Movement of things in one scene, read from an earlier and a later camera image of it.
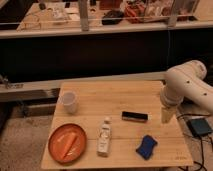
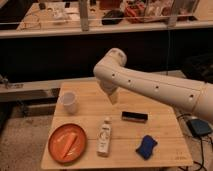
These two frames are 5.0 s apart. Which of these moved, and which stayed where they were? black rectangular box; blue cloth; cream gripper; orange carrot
Moved: cream gripper
Stayed: black rectangular box; orange carrot; blue cloth
